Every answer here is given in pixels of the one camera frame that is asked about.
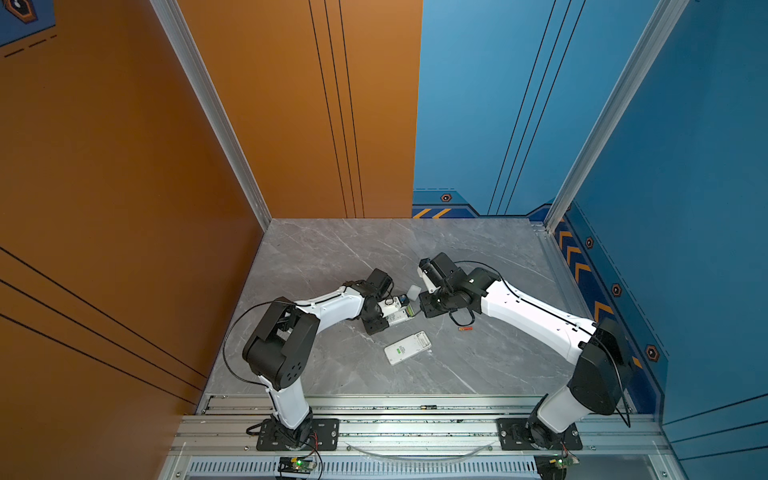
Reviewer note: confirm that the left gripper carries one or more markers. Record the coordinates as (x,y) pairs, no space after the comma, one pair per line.
(377,327)

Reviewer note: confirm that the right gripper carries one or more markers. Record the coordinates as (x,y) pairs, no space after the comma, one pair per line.
(425,306)

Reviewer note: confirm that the white TCL remote control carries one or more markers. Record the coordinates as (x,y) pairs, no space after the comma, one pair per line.
(407,348)

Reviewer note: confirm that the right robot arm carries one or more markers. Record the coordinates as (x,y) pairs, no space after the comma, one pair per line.
(604,364)

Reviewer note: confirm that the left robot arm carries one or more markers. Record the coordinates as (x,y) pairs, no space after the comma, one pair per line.
(278,350)

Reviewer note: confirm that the left green circuit board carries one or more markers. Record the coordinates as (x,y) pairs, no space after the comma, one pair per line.
(297,467)

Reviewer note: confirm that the green circuit board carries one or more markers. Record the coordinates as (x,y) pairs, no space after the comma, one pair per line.
(297,467)
(554,468)

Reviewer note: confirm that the right green circuit board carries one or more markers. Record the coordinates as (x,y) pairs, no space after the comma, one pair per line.
(554,468)

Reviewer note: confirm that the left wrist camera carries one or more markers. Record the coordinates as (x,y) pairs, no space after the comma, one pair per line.
(391,305)

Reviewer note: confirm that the aluminium rail frame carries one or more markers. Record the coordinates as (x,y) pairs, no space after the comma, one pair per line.
(411,437)

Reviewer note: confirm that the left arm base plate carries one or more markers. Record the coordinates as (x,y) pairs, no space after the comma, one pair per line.
(321,434)

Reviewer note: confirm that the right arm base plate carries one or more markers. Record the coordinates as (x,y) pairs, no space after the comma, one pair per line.
(521,434)

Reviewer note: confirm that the right aluminium corner post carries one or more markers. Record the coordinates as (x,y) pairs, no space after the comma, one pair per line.
(653,38)

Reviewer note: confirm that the aluminium corner post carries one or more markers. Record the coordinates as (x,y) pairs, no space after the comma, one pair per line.
(177,31)
(653,38)

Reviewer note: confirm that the left aluminium corner post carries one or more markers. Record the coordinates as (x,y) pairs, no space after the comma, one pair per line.
(177,31)

